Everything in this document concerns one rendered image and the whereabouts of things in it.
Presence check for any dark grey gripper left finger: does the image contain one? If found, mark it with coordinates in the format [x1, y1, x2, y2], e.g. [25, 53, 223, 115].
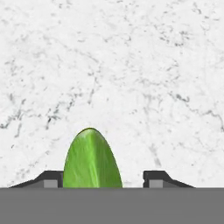
[10, 170, 65, 189]

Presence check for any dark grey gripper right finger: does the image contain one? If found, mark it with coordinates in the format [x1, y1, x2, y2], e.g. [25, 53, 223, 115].
[143, 170, 196, 189]

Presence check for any green bell pepper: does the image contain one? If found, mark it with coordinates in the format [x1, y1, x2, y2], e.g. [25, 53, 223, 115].
[62, 127, 123, 189]

